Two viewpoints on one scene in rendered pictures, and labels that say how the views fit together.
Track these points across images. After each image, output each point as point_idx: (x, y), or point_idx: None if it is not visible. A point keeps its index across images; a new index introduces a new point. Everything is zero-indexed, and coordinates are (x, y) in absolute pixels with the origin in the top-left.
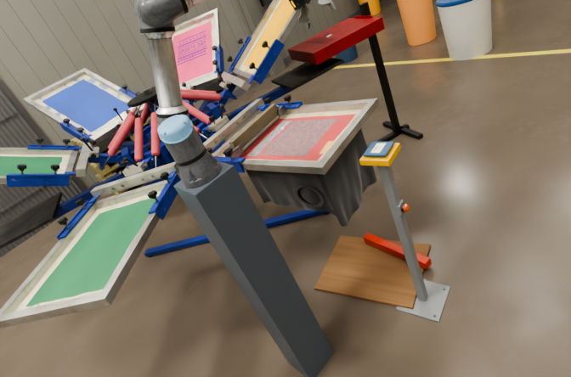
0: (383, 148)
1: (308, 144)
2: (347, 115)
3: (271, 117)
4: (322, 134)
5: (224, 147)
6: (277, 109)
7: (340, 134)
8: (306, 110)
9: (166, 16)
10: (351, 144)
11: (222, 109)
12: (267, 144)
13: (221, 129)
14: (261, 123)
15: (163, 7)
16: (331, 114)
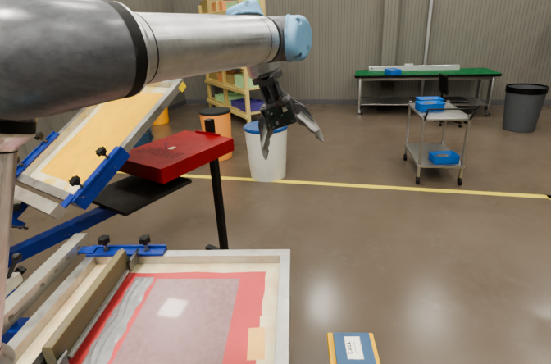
0: (362, 348)
1: (212, 336)
2: (251, 272)
3: (118, 275)
4: (229, 311)
5: (15, 348)
6: (127, 258)
7: (262, 313)
8: (176, 261)
9: (66, 95)
10: None
11: (15, 263)
12: (120, 335)
13: (6, 303)
14: (103, 290)
15: (72, 63)
16: (223, 269)
